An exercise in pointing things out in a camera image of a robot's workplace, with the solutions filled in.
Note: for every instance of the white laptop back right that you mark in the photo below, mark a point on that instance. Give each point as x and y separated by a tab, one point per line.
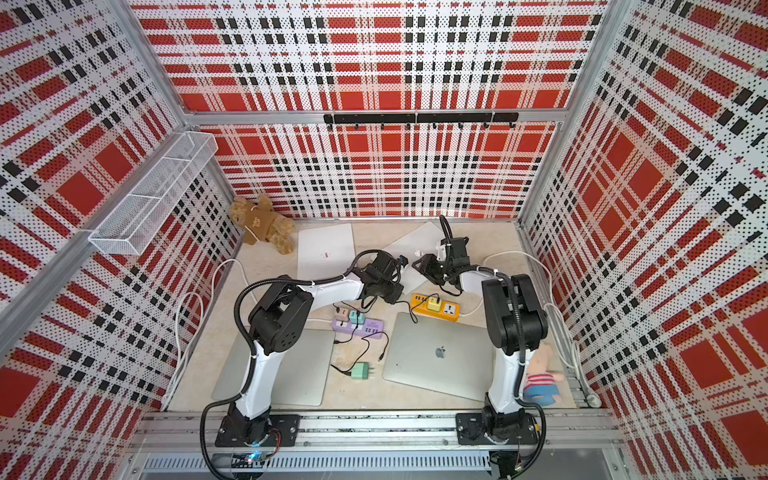
423	240

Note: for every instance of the white laptop back left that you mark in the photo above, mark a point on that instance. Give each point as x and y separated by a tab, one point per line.
325	252

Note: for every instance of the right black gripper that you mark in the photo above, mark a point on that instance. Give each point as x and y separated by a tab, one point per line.
427	267

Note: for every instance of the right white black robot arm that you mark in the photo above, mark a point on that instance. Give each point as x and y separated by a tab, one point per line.
516	326

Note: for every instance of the orange power strip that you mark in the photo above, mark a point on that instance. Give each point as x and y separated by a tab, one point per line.
450	311

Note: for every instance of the pink charger adapter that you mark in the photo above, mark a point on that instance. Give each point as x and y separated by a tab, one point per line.
341	314

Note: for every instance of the silver laptop front left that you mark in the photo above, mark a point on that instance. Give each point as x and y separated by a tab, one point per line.
302	375

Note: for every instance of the yellow charger adapter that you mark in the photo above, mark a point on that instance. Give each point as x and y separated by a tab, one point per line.
433	303

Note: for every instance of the silver apple laptop front right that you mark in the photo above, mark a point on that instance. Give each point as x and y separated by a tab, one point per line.
440	356

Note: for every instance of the white wire mesh shelf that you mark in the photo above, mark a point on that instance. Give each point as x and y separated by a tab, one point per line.
133	223

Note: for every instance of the white laptop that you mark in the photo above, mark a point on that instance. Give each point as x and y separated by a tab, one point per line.
423	240
325	252

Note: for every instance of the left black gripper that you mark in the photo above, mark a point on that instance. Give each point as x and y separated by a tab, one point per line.
399	289

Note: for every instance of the brown teddy bear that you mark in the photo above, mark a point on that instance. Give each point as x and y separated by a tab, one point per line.
261	223

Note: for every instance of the green charger adapter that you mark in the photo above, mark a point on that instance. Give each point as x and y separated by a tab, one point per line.
360	371

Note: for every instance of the black hook rail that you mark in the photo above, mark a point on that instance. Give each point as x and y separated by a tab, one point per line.
421	118

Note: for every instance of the purple power strip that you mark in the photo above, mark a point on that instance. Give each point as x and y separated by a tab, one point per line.
372	328

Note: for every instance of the cartoon boy plush doll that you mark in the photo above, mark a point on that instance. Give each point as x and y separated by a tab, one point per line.
540	385

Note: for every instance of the teal charger on purple strip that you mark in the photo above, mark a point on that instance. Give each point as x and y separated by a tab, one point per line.
356	317

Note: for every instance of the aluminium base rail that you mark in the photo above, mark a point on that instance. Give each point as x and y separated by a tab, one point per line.
400	444

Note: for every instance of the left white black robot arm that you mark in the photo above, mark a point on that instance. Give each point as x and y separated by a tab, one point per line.
270	316

